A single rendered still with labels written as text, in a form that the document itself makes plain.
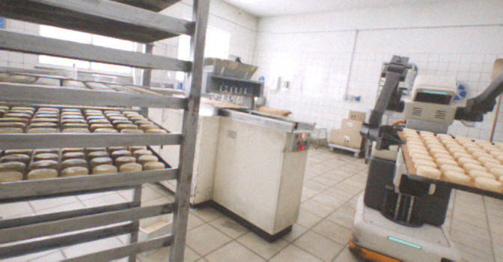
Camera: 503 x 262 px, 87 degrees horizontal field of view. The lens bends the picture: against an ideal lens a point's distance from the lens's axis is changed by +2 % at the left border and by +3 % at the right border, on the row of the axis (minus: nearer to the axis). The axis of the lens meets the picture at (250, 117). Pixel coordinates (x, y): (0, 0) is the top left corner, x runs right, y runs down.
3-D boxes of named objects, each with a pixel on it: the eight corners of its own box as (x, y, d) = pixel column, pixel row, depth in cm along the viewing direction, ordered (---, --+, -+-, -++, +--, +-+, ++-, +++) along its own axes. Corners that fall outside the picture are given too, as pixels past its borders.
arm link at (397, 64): (414, 52, 132) (392, 48, 137) (406, 74, 129) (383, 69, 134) (402, 95, 170) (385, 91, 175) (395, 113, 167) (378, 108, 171)
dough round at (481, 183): (470, 182, 67) (472, 174, 67) (495, 187, 65) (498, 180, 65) (477, 190, 63) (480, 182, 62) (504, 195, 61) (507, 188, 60)
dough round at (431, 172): (412, 171, 71) (413, 165, 70) (429, 172, 71) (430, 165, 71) (426, 180, 66) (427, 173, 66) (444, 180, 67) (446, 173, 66)
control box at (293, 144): (287, 150, 186) (290, 131, 184) (305, 147, 203) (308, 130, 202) (291, 152, 183) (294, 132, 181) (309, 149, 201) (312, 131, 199)
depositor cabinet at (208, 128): (127, 169, 306) (132, 96, 296) (181, 161, 359) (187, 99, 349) (192, 214, 221) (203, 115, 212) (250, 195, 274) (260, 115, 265)
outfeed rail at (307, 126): (172, 99, 333) (172, 93, 332) (174, 99, 335) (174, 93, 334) (313, 131, 200) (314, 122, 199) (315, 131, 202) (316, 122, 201)
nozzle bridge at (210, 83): (180, 109, 233) (183, 70, 229) (237, 111, 287) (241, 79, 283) (203, 115, 211) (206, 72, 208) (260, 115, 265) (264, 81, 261)
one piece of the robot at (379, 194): (361, 207, 236) (377, 114, 226) (434, 227, 213) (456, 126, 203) (358, 223, 205) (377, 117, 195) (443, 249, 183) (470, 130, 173)
